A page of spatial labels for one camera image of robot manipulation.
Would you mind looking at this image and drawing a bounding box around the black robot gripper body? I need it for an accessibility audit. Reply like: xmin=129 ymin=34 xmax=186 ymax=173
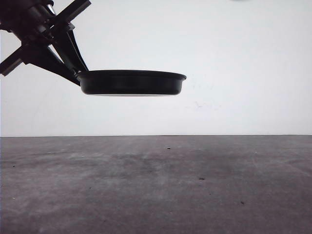
xmin=0 ymin=0 xmax=91 ymax=76

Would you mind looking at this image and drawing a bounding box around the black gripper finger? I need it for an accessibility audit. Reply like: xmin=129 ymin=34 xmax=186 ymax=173
xmin=51 ymin=30 xmax=88 ymax=72
xmin=26 ymin=46 xmax=80 ymax=86

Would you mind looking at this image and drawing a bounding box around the black frying pan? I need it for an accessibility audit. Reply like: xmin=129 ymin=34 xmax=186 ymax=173
xmin=77 ymin=70 xmax=187 ymax=97

